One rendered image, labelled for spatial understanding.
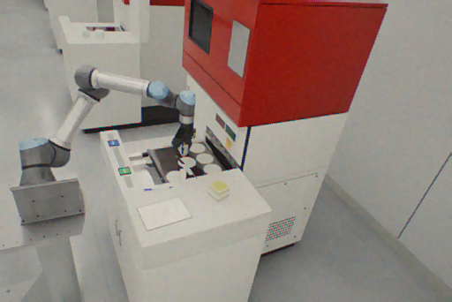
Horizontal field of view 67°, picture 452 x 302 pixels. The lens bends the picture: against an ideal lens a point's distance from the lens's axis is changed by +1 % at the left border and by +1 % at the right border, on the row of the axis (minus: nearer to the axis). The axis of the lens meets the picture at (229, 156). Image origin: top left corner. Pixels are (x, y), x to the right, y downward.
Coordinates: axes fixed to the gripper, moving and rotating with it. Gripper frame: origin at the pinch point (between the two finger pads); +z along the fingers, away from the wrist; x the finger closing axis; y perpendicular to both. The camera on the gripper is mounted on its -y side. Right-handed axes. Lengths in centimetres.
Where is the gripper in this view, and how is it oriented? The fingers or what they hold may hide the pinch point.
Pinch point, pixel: (183, 154)
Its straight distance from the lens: 183.3
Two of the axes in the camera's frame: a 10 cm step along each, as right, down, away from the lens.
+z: -1.3, 8.1, 5.7
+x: -9.3, -3.0, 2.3
